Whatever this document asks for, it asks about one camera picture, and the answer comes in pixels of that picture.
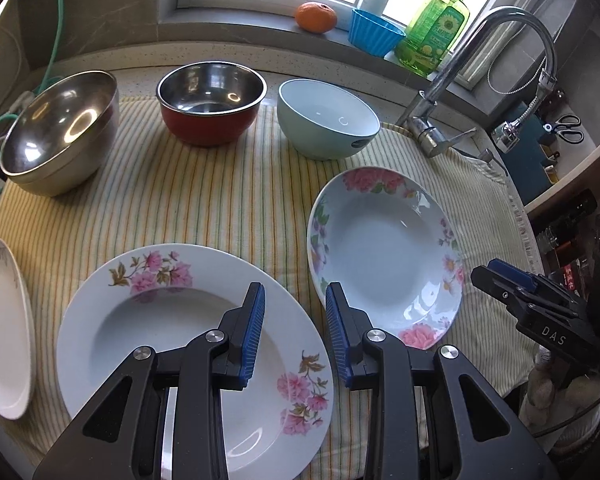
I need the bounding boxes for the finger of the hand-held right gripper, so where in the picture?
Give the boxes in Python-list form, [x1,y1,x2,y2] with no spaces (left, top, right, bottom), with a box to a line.
[487,259,548,295]
[471,265,536,317]

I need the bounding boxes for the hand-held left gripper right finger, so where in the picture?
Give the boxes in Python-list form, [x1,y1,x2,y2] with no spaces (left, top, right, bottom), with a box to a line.
[325,281,561,480]

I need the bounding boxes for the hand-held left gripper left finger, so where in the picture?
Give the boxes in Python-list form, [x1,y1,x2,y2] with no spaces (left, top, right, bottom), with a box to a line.
[32,282,267,480]

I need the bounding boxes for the deep floral plate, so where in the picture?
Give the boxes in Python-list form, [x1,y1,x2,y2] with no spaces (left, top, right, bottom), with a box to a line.
[306,167,467,352]

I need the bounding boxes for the wide pink floral plate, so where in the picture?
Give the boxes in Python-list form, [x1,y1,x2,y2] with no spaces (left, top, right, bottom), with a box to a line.
[56,243,335,480]

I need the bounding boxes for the red steel bowl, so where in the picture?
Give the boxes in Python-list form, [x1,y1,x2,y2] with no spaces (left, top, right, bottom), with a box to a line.
[156,61,268,148]

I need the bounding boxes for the white grey leaf plate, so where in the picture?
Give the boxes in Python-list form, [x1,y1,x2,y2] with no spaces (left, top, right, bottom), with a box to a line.
[0,235,37,421]

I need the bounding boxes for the large stainless steel bowl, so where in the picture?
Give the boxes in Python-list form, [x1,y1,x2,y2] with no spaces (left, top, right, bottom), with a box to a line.
[0,70,121,198]

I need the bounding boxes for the person's right hand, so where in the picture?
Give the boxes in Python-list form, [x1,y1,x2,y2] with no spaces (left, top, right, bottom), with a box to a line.
[522,355,600,457]

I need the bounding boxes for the wooden shelf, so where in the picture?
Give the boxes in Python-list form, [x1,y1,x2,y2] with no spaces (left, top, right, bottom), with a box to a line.
[522,130,600,217]

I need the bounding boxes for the dark storage box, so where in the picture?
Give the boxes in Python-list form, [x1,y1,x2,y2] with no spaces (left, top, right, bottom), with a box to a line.
[517,105,557,196]

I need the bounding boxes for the striped cloth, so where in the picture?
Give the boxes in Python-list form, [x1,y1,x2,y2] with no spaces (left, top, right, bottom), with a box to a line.
[0,95,541,466]

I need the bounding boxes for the black scissors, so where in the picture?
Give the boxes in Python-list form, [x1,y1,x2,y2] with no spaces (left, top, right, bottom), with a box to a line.
[542,114,586,143]

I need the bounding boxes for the light blue bowl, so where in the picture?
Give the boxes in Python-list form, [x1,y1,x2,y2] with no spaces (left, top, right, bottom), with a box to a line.
[276,79,382,161]

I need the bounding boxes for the chrome faucet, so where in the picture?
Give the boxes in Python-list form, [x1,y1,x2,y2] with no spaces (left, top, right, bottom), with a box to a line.
[396,6,558,158]

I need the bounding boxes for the green dish soap bottle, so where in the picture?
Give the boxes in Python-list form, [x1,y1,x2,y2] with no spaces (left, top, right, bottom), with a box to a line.
[394,0,478,79]

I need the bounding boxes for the blue ribbed cup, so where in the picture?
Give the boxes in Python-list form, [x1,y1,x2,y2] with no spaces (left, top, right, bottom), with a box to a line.
[348,8,407,59]

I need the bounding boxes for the orange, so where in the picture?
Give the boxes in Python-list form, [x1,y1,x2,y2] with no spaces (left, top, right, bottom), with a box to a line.
[295,2,338,35]

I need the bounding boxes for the metal sprayer hose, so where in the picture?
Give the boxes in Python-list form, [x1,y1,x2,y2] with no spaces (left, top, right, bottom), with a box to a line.
[486,35,556,152]

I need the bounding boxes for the green hose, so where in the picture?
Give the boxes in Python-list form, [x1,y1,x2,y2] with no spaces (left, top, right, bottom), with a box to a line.
[0,0,76,216]

